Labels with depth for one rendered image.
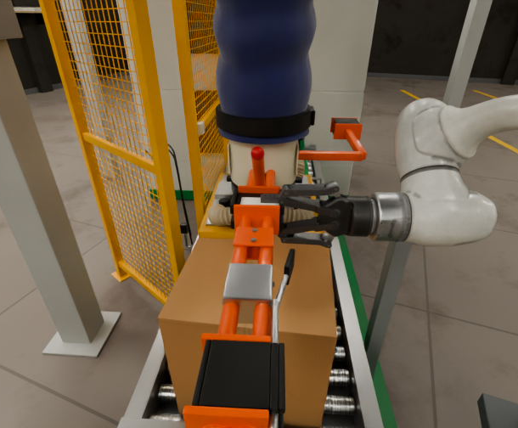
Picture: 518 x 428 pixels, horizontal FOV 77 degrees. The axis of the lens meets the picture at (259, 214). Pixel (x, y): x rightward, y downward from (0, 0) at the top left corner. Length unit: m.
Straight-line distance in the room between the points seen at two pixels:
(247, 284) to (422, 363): 1.67
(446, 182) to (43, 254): 1.59
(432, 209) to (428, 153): 0.11
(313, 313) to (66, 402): 1.43
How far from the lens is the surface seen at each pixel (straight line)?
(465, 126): 0.67
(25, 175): 1.58
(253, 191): 0.64
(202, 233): 0.77
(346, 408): 1.15
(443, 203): 0.63
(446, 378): 2.04
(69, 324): 2.05
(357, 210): 0.59
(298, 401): 0.96
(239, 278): 0.44
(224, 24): 0.73
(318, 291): 0.84
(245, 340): 0.37
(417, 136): 0.68
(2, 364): 2.28
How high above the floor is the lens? 1.53
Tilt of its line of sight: 31 degrees down
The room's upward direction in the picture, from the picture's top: straight up
